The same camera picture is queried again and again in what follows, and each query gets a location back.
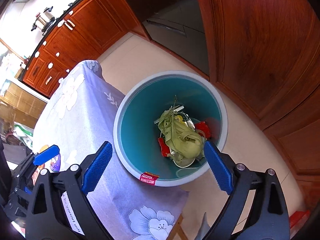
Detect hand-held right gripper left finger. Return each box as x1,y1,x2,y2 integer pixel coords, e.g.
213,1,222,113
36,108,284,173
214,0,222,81
25,141,113,240

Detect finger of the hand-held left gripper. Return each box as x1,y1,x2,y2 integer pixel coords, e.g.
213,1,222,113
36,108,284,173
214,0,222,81
11,144,60,178
7,179,34,207

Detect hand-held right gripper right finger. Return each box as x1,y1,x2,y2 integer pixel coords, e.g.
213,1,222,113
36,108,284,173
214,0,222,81
200,141,290,240

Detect purple jelly cup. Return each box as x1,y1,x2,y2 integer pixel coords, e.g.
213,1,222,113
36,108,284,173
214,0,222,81
49,154,62,172

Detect red plastic bag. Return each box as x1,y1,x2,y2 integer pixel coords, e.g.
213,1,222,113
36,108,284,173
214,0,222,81
158,121,212,157

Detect green corn husk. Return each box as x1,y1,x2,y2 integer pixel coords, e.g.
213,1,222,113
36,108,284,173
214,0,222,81
157,95,206,162

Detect teal trash bin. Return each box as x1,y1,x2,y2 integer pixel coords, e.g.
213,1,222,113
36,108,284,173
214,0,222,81
113,70,228,187

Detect green foil snack bag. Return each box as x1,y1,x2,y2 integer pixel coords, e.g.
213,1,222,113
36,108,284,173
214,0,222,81
154,106,198,130

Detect green white plastic bag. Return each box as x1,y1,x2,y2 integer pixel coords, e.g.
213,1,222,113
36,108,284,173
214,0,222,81
14,122,34,148

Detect lilac floral tablecloth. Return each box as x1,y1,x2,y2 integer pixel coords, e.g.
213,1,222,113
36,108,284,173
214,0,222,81
32,60,189,240

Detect wooden table leg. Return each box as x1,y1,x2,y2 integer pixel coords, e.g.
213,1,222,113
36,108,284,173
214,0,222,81
170,214,190,240

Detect white cabinet child locks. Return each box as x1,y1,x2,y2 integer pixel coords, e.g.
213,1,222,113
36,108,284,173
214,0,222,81
34,10,75,83

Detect red plastic object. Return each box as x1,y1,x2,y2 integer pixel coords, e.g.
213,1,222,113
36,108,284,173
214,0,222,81
289,210,310,233

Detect red wooden kitchen cabinet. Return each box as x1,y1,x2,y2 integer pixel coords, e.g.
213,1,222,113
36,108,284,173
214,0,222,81
192,0,320,180
22,0,150,98

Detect steel pot with lid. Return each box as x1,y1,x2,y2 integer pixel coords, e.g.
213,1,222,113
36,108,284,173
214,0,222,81
31,5,55,33

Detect black built-in oven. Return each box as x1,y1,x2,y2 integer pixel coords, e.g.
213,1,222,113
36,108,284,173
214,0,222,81
117,0,210,77

